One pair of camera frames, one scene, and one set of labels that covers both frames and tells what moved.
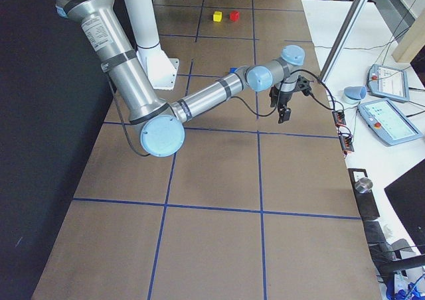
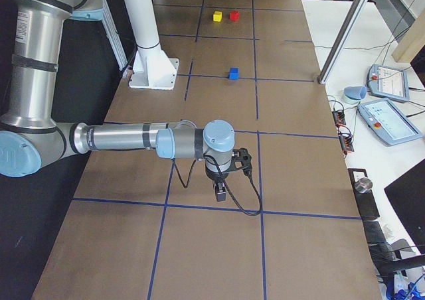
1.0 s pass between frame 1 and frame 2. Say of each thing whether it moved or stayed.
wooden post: stayed
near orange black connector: stayed
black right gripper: moved
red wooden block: stayed
